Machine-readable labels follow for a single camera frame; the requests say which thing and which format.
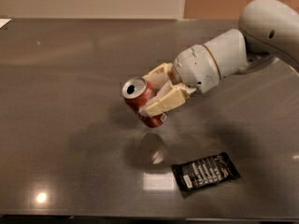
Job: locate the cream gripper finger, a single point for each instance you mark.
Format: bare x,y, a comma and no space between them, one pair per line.
169,97
158,76

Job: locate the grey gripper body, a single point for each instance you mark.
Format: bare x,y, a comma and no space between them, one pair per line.
195,66

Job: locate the red coke can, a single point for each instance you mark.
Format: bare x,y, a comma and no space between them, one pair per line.
136,92

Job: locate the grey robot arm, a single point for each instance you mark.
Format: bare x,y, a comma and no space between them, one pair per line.
267,30

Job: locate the black snack bar wrapper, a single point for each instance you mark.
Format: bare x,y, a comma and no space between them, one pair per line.
203,173

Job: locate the white paper sheet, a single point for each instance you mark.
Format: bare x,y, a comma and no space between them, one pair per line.
4,22

